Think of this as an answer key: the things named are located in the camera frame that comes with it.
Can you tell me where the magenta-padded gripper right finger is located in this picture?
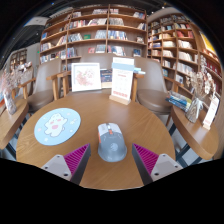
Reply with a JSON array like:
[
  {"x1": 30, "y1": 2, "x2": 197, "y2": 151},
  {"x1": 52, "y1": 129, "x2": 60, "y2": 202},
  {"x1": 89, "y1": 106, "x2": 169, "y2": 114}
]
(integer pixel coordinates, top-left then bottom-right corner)
[{"x1": 131, "y1": 143, "x2": 184, "y2": 187}]

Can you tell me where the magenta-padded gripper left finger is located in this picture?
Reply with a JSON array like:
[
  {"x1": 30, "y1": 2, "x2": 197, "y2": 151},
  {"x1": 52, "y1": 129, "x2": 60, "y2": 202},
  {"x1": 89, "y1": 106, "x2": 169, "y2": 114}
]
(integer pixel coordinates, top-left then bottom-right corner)
[{"x1": 40, "y1": 143, "x2": 92, "y2": 186}]

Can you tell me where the grey computer mouse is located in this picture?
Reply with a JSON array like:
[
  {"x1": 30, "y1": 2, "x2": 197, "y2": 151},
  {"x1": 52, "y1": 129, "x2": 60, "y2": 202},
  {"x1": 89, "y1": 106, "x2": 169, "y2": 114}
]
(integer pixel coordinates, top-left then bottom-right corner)
[{"x1": 97, "y1": 122, "x2": 128, "y2": 163}]

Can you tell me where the round light blue mouse pad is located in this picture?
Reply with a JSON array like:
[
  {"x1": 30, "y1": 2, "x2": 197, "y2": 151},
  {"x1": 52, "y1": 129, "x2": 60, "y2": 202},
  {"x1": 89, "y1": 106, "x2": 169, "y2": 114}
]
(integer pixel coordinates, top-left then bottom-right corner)
[{"x1": 33, "y1": 107, "x2": 82, "y2": 147}]

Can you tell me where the round wooden side table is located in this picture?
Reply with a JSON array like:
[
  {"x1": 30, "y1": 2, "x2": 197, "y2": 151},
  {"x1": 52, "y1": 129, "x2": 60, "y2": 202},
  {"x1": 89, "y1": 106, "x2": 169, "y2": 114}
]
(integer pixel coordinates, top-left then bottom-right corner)
[
  {"x1": 0, "y1": 98, "x2": 30, "y2": 151},
  {"x1": 171, "y1": 104, "x2": 220, "y2": 161}
]

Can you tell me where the glass vase with pale flowers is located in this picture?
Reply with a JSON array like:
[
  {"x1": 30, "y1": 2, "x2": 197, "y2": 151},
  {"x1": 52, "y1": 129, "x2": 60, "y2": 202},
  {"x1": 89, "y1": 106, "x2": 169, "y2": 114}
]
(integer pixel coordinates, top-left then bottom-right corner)
[{"x1": 184, "y1": 54, "x2": 218, "y2": 124}]

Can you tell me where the stack of books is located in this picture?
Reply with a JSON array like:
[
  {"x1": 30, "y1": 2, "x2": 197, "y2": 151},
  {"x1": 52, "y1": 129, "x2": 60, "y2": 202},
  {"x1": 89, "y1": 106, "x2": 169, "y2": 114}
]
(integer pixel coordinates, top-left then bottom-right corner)
[{"x1": 165, "y1": 90, "x2": 193, "y2": 113}]

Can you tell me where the small white standing sign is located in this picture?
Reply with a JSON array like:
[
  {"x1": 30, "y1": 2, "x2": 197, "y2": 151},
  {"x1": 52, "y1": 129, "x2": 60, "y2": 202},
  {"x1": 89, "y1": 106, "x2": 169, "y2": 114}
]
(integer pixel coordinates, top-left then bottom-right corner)
[{"x1": 202, "y1": 95, "x2": 220, "y2": 131}]

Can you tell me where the brown padded wooden armchair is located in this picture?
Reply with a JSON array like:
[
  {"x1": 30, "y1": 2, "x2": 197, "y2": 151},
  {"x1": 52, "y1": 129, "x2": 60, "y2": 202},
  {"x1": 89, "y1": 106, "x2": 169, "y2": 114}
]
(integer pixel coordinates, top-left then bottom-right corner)
[
  {"x1": 18, "y1": 58, "x2": 63, "y2": 114},
  {"x1": 56, "y1": 53, "x2": 146, "y2": 103},
  {"x1": 133, "y1": 56, "x2": 174, "y2": 126}
]

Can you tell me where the glass vase with pink flowers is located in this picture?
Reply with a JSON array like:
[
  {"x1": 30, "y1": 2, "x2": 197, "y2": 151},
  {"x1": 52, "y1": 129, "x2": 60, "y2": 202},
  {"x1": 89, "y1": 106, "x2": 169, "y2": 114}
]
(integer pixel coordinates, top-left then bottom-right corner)
[{"x1": 0, "y1": 61, "x2": 33, "y2": 116}]

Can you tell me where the white framed flower picture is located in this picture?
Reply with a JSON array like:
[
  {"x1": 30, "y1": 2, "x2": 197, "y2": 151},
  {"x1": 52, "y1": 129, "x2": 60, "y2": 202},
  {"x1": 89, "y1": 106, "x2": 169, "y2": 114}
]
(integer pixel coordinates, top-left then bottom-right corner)
[{"x1": 70, "y1": 62, "x2": 102, "y2": 93}]

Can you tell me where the white sign on wooden stand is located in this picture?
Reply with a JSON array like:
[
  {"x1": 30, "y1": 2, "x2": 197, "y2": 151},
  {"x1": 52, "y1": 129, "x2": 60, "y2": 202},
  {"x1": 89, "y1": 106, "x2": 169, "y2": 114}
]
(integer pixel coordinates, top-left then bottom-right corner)
[{"x1": 108, "y1": 56, "x2": 136, "y2": 106}]

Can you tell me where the light blue booklet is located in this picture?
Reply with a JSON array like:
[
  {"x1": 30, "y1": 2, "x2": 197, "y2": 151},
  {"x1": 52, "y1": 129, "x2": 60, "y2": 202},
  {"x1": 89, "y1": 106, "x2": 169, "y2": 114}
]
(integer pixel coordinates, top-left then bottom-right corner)
[{"x1": 133, "y1": 67, "x2": 147, "y2": 76}]

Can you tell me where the dark covered book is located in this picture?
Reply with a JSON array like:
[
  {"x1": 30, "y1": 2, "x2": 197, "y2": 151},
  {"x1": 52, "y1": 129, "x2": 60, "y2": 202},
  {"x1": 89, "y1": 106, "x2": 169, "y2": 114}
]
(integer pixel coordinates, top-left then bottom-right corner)
[{"x1": 99, "y1": 68, "x2": 114, "y2": 89}]

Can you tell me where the distant wooden bookshelf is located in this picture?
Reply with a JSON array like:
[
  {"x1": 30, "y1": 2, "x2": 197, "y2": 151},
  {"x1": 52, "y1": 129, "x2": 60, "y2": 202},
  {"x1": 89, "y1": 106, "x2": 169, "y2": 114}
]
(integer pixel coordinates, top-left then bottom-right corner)
[{"x1": 9, "y1": 48, "x2": 28, "y2": 73}]

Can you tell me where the angled wooden bookshelf with books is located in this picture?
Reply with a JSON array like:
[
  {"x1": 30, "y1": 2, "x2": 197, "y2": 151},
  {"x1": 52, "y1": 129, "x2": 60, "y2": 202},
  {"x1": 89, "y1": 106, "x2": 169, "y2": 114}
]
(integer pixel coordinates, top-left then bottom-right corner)
[{"x1": 146, "y1": 12, "x2": 224, "y2": 134}]

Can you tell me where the wide wooden bookshelf with books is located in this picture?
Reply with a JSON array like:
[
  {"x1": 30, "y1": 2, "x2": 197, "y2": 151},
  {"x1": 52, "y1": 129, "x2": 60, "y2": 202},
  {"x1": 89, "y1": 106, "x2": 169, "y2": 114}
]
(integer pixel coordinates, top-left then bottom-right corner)
[{"x1": 39, "y1": 3, "x2": 148, "y2": 73}]

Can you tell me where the white hanging ceiling panel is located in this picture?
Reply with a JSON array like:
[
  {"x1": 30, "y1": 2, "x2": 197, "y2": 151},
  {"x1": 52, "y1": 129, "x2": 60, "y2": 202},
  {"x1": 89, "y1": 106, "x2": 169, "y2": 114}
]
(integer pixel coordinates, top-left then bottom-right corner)
[{"x1": 23, "y1": 15, "x2": 51, "y2": 28}]

